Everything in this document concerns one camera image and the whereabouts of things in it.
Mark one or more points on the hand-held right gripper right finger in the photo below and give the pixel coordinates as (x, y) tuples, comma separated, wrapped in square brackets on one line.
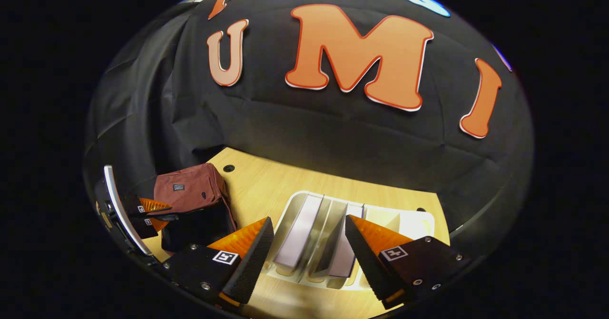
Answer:
[(368, 266)]

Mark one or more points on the white bookshelf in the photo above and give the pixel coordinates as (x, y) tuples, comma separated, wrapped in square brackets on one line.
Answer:
[(409, 224)]

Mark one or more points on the grey photo cover book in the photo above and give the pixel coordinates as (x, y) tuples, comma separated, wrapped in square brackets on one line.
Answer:
[(299, 233)]

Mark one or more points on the blue cover book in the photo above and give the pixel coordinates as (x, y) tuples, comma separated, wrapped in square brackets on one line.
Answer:
[(340, 257)]

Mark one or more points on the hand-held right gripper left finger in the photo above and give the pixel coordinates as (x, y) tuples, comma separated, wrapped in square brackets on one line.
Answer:
[(250, 266)]

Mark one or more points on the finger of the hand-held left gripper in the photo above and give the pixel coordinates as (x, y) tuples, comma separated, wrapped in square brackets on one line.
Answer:
[(142, 205), (150, 225)]

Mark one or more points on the maroon schoolbag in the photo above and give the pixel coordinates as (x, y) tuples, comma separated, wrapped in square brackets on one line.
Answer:
[(190, 188)]

